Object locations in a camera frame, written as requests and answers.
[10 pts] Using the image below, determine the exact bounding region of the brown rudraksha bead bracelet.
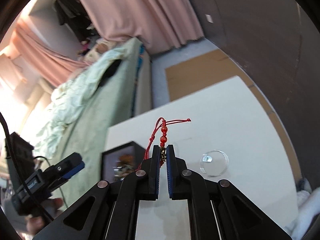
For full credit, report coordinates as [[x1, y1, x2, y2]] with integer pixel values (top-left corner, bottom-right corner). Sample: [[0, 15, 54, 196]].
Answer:
[[114, 154, 136, 176]]

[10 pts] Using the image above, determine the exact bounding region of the red cord charm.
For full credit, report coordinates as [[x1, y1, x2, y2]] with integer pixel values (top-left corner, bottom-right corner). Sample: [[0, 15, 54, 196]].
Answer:
[[143, 117, 191, 166]]

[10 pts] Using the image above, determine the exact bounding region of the black jewelry box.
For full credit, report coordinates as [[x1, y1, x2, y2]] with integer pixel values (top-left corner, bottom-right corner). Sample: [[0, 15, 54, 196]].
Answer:
[[100, 141, 145, 183]]

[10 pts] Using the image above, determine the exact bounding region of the left hand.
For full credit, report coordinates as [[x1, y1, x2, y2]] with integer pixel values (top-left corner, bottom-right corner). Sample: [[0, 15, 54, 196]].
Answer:
[[26, 197, 65, 235]]

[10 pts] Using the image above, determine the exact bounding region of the white table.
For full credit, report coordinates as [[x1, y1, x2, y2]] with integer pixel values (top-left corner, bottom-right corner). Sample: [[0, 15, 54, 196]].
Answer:
[[105, 76, 298, 226]]

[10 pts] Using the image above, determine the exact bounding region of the green bed blanket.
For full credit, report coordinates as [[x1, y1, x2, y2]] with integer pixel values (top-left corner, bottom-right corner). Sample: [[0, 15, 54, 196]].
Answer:
[[31, 38, 145, 205]]

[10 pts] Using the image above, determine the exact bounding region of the patterned pillow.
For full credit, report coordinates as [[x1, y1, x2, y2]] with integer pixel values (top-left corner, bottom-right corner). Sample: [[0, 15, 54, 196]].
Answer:
[[83, 38, 118, 63]]

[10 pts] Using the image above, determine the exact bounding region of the pink curtain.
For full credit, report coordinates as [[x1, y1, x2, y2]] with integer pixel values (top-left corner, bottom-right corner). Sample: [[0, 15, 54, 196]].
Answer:
[[12, 0, 204, 87]]

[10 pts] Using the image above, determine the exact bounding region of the black cable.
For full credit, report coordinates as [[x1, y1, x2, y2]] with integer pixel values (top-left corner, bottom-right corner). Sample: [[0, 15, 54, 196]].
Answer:
[[0, 112, 54, 223]]

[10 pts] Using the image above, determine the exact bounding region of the white wall socket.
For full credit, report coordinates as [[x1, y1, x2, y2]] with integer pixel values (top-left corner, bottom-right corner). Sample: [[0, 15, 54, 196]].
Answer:
[[205, 14, 214, 23]]

